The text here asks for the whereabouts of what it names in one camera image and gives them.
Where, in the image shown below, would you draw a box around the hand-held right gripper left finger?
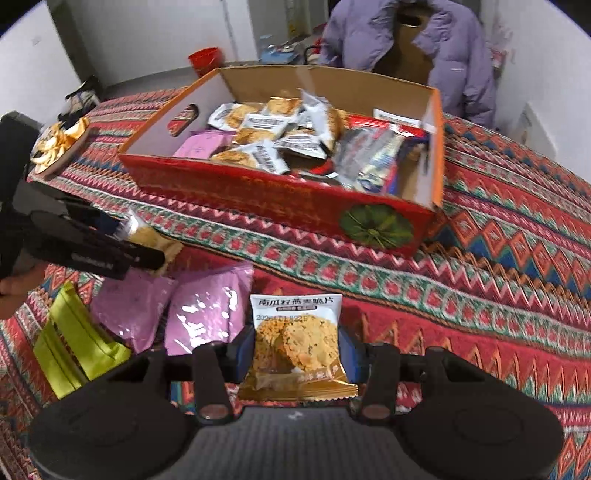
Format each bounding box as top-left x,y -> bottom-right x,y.
99,332 -> 254,425

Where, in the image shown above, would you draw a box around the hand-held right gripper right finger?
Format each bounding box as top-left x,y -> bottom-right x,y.
339,328 -> 490,424

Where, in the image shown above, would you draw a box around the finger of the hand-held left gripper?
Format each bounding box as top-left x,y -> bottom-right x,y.
113,244 -> 166,280
69,204 -> 126,241

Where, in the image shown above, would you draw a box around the gold oat cookie packet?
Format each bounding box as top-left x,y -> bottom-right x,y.
237,293 -> 359,403
124,210 -> 185,273

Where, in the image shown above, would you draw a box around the red cardboard box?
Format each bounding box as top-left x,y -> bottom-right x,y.
119,65 -> 445,259

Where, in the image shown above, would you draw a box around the pile of cookie packets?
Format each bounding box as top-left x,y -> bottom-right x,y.
208,90 -> 352,175

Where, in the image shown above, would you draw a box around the silver blue snack bag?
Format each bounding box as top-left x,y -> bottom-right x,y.
332,127 -> 407,195

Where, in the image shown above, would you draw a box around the dark blue snack wrapper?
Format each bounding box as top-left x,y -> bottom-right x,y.
402,136 -> 430,162

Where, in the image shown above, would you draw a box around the red snack bar wrapper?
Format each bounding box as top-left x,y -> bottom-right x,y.
346,115 -> 428,139

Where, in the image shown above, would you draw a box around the white torn snack packet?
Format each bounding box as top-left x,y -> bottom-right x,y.
373,108 -> 423,127

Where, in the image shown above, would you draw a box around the person's left hand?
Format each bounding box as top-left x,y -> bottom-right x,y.
0,270 -> 47,320

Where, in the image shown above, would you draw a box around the wooden plate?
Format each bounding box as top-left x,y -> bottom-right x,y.
32,124 -> 100,178

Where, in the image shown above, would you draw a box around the pile of citrus peels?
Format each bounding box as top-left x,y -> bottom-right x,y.
30,117 -> 90,167

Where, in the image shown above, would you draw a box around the red bucket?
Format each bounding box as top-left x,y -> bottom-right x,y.
188,47 -> 225,79

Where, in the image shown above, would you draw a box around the blue plastic container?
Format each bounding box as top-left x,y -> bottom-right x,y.
259,41 -> 308,65

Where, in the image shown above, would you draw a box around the brown chair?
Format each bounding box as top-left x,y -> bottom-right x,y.
369,9 -> 437,86

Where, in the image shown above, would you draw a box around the purple puffer jacket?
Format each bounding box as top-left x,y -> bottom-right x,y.
318,0 -> 498,126

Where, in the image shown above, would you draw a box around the pink patterned bag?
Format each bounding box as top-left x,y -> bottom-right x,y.
485,23 -> 506,70

